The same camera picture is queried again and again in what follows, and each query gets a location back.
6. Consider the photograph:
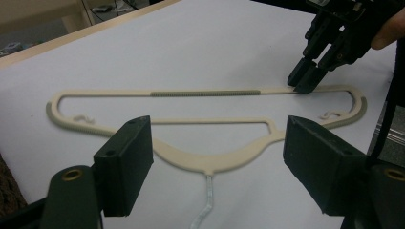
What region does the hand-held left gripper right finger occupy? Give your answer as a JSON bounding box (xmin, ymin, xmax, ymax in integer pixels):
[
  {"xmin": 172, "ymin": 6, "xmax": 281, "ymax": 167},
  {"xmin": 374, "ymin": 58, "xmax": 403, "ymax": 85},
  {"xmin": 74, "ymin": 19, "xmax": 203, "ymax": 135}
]
[{"xmin": 282, "ymin": 114, "xmax": 372, "ymax": 218}]

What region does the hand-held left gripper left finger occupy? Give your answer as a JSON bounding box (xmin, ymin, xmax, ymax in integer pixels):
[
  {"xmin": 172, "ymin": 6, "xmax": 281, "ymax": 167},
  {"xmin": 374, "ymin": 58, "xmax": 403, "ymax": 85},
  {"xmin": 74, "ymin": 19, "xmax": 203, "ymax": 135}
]
[{"xmin": 93, "ymin": 114, "xmax": 155, "ymax": 218}]

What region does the cream plastic clothes hanger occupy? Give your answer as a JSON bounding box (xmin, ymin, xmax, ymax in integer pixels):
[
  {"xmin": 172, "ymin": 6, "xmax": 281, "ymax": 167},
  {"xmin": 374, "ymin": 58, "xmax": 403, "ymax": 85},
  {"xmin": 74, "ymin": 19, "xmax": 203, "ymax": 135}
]
[{"xmin": 46, "ymin": 84, "xmax": 369, "ymax": 229}]

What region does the beige desk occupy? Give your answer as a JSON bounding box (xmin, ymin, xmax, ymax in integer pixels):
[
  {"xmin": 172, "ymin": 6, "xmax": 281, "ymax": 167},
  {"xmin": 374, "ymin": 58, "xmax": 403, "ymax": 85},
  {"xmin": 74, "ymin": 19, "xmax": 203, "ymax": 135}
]
[{"xmin": 0, "ymin": 0, "xmax": 96, "ymax": 35}]

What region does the metal stand rail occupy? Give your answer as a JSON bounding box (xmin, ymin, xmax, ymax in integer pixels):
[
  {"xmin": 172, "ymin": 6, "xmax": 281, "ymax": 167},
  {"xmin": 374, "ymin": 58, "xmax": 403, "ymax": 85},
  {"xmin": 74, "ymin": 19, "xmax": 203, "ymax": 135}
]
[{"xmin": 375, "ymin": 104, "xmax": 405, "ymax": 148}]

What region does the black cable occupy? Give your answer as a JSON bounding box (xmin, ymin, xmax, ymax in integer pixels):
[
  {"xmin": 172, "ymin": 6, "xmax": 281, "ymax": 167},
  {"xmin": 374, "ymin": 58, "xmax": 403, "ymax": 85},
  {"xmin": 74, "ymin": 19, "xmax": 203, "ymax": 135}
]
[{"xmin": 369, "ymin": 37, "xmax": 405, "ymax": 166}]

